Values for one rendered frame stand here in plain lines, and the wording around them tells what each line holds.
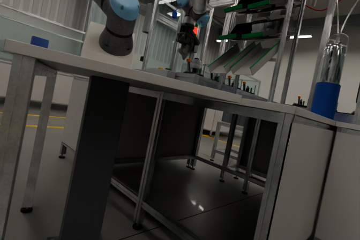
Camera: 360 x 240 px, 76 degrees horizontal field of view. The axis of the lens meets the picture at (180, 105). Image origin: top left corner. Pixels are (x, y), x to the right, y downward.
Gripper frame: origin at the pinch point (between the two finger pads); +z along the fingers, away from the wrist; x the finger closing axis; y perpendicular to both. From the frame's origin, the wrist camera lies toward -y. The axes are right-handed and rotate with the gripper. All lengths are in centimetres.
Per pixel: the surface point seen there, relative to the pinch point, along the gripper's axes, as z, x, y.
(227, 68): 5.3, 33.0, 0.2
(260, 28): -16.6, 45.1, -3.0
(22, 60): 25, 35, 90
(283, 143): 35, 73, 14
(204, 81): 12.9, 16.0, -3.9
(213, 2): -99, -83, -113
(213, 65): 3.2, 20.8, -3.2
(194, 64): 2.0, 2.1, -7.9
